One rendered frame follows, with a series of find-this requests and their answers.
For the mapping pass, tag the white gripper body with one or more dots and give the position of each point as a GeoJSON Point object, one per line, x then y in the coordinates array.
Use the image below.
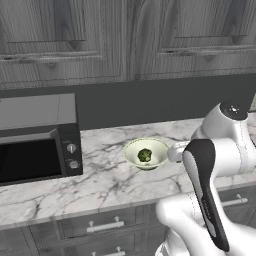
{"type": "Point", "coordinates": [175, 153]}

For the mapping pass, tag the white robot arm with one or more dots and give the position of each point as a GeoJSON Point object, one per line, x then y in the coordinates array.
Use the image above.
{"type": "Point", "coordinates": [216, 150]}

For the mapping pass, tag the pale green bowl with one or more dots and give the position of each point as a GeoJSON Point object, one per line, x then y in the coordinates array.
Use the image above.
{"type": "Point", "coordinates": [159, 150]}

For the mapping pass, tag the green broccoli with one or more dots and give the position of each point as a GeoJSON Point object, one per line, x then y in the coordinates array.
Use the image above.
{"type": "Point", "coordinates": [145, 155]}

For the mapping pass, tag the grey drawer front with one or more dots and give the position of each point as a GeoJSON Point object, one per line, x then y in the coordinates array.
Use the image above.
{"type": "Point", "coordinates": [136, 243]}
{"type": "Point", "coordinates": [248, 193]}
{"type": "Point", "coordinates": [133, 218]}

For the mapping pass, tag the grey wood cupboard door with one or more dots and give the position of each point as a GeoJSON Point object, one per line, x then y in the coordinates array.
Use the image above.
{"type": "Point", "coordinates": [193, 36]}
{"type": "Point", "coordinates": [63, 40]}

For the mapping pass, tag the black microwave oven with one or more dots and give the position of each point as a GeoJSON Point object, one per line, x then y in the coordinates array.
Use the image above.
{"type": "Point", "coordinates": [36, 146]}

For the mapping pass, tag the grey base cupboard door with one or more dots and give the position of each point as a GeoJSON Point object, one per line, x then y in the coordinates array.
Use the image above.
{"type": "Point", "coordinates": [13, 243]}

